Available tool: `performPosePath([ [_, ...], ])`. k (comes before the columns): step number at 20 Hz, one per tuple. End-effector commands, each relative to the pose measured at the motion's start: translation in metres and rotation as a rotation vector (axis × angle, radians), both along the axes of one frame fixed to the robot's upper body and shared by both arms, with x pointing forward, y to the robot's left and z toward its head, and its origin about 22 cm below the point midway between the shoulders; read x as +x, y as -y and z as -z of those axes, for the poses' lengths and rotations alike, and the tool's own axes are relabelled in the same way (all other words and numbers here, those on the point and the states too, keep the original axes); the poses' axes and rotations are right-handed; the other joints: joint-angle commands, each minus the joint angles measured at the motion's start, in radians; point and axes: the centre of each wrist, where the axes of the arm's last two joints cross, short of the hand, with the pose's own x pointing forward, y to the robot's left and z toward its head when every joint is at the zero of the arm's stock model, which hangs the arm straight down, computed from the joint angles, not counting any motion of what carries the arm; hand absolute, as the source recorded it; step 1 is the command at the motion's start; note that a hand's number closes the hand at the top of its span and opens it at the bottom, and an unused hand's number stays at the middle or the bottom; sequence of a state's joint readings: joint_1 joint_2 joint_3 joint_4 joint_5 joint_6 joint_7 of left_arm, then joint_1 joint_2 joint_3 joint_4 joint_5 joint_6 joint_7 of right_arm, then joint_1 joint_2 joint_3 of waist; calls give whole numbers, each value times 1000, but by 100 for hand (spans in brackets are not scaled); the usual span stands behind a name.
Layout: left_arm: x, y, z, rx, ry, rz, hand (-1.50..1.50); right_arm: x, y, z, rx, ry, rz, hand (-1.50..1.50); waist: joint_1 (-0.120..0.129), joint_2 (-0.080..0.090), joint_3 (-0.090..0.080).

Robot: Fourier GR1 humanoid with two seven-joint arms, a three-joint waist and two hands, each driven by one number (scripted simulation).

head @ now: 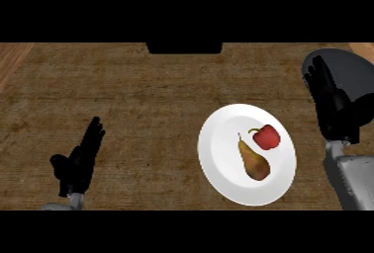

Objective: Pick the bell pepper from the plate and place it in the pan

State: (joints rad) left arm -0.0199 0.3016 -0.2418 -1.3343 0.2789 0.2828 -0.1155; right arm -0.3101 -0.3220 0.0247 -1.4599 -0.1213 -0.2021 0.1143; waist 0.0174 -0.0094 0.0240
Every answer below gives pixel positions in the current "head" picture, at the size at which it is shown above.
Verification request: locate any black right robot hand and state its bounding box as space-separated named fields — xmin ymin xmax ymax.
xmin=303 ymin=54 xmax=374 ymax=145

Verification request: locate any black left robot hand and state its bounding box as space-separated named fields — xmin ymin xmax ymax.
xmin=49 ymin=116 xmax=106 ymax=199

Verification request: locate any dark grey pan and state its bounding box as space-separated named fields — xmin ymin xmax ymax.
xmin=302 ymin=47 xmax=374 ymax=106

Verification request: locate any red bell pepper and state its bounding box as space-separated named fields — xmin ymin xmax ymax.
xmin=247 ymin=124 xmax=282 ymax=151

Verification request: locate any white oval plate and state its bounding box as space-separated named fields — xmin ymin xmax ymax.
xmin=197 ymin=103 xmax=299 ymax=207

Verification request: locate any brown woven placemat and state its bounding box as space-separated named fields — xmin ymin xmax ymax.
xmin=0 ymin=42 xmax=374 ymax=211

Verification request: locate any brown pear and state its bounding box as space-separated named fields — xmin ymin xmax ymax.
xmin=237 ymin=132 xmax=272 ymax=182

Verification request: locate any black appliance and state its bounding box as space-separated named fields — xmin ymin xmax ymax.
xmin=145 ymin=42 xmax=223 ymax=55

